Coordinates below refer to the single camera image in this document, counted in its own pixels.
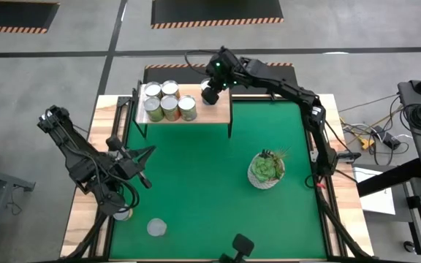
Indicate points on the wooden shelf with black legs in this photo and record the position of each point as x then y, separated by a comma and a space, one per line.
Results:
210, 113

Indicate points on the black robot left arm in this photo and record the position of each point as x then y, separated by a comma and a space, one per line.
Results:
75, 160

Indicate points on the green label can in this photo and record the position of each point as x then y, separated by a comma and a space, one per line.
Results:
152, 106

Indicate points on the black aluminium rig frame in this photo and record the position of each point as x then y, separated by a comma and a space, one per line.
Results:
247, 98

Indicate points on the peaches label can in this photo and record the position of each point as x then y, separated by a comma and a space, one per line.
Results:
187, 104

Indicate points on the green sliced peaches can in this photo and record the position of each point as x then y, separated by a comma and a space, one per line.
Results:
156, 226

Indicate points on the green table mat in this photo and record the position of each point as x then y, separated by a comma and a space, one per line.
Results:
203, 182

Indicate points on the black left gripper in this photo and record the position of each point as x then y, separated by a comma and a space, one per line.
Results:
128, 164

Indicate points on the red circle-pattern can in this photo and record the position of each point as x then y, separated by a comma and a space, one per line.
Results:
125, 216

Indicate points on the succulent in white patterned pot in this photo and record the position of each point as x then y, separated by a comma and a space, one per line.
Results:
265, 171

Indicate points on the white rectangular panel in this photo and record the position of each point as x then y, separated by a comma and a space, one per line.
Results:
378, 202

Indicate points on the yellow plug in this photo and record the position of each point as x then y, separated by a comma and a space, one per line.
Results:
367, 143

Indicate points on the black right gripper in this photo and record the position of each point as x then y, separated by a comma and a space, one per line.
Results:
225, 69

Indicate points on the orange pineapple label can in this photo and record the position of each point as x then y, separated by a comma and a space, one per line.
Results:
169, 106
170, 88

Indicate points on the black hazard-striped floor mat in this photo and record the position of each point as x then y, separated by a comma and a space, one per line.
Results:
218, 11
13, 14
174, 75

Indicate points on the black table-level camera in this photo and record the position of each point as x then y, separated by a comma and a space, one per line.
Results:
242, 244

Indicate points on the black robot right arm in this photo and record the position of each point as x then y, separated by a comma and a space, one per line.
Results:
298, 95

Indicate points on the black power adapter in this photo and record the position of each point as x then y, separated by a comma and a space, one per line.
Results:
387, 138

